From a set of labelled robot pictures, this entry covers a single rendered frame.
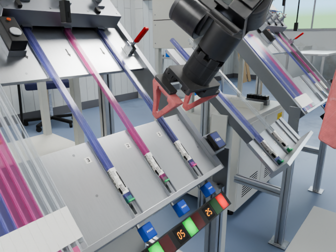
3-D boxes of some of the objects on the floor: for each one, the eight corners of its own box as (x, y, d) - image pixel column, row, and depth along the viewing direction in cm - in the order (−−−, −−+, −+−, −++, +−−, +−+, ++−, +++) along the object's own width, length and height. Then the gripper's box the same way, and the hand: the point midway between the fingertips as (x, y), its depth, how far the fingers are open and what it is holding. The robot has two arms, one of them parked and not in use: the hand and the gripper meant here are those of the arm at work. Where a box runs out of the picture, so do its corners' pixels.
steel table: (339, 88, 635) (346, 46, 609) (319, 101, 507) (327, 48, 481) (306, 85, 677) (311, 45, 651) (279, 96, 549) (285, 47, 523)
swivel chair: (66, 114, 419) (57, 28, 385) (91, 123, 377) (83, 27, 342) (16, 124, 372) (0, 27, 338) (38, 136, 329) (23, 26, 295)
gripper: (202, 66, 45) (157, 132, 54) (244, 62, 55) (200, 118, 64) (175, 38, 47) (136, 106, 56) (220, 40, 57) (181, 96, 66)
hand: (172, 109), depth 60 cm, fingers open, 9 cm apart
